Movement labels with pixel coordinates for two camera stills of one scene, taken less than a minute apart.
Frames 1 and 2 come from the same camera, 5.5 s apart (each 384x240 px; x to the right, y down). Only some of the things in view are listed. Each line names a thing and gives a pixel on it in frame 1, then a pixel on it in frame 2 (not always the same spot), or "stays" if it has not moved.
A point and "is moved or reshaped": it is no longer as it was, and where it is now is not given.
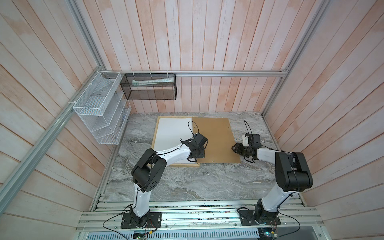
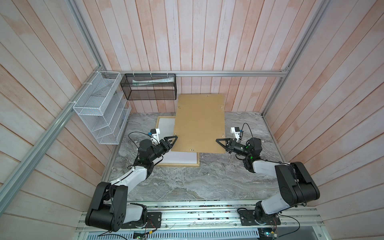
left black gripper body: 201,154 -> 159,149
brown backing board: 218,132 is moved or reshaped
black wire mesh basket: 149,86 stays
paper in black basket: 157,80 stays
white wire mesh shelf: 104,108 stays
